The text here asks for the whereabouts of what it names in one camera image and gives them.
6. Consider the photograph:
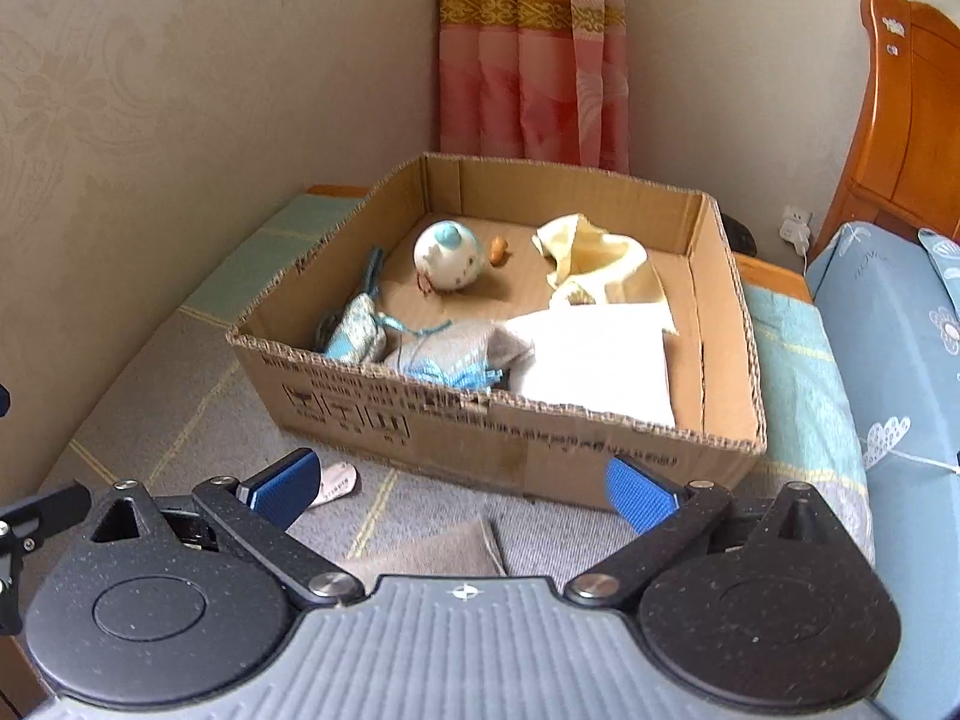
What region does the blue patterned drawstring pouch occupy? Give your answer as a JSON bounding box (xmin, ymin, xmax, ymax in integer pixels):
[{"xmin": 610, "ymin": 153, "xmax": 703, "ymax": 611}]
[{"xmin": 322, "ymin": 292, "xmax": 391, "ymax": 362}]

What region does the black object behind box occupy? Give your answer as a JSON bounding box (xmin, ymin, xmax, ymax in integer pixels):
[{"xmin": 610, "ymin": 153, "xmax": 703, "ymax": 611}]
[{"xmin": 724, "ymin": 214, "xmax": 758, "ymax": 256}]

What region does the blue floral pillow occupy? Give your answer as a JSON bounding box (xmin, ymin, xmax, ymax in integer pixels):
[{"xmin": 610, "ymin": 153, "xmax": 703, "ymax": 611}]
[{"xmin": 806, "ymin": 221, "xmax": 960, "ymax": 720}]

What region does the white wall charger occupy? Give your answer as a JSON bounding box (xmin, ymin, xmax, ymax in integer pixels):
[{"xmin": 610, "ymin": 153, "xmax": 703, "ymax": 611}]
[{"xmin": 778, "ymin": 204, "xmax": 815, "ymax": 263}]

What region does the pink striped packet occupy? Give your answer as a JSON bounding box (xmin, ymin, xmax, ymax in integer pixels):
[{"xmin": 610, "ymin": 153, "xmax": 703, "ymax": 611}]
[{"xmin": 307, "ymin": 463, "xmax": 357, "ymax": 507}]

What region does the pink patterned curtain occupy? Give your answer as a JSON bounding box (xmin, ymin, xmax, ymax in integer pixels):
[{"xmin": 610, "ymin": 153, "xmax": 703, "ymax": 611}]
[{"xmin": 439, "ymin": 0, "xmax": 629, "ymax": 173}]

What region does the white cloth bag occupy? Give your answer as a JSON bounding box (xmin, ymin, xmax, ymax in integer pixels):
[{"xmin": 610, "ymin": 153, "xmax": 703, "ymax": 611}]
[{"xmin": 502, "ymin": 307, "xmax": 678, "ymax": 427}]

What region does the wooden headboard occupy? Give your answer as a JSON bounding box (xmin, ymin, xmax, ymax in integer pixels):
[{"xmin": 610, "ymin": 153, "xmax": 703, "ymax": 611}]
[{"xmin": 821, "ymin": 0, "xmax": 960, "ymax": 248}]

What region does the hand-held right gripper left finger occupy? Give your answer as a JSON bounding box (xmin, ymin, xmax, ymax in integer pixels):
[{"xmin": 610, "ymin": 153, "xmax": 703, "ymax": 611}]
[{"xmin": 88, "ymin": 448, "xmax": 359, "ymax": 608}]

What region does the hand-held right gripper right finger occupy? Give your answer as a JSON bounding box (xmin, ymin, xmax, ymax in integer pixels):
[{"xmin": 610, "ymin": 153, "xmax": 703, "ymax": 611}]
[{"xmin": 564, "ymin": 456, "xmax": 863, "ymax": 605}]

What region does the cream cloth bag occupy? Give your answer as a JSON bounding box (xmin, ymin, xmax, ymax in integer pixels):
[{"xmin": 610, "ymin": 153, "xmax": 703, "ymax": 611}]
[{"xmin": 532, "ymin": 214, "xmax": 680, "ymax": 335}]

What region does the white round toy blue cap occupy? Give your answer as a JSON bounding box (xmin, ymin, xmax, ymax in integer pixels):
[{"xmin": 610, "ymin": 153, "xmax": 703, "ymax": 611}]
[{"xmin": 414, "ymin": 220, "xmax": 485, "ymax": 292}]

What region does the grey fabric sachet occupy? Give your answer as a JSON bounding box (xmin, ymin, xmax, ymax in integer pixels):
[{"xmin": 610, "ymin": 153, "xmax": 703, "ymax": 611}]
[
  {"xmin": 382, "ymin": 319, "xmax": 530, "ymax": 391},
  {"xmin": 341, "ymin": 516, "xmax": 507, "ymax": 582}
]

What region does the brown cardboard box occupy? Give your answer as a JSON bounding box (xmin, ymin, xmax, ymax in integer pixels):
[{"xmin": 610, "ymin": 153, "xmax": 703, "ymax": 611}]
[{"xmin": 226, "ymin": 152, "xmax": 768, "ymax": 512}]

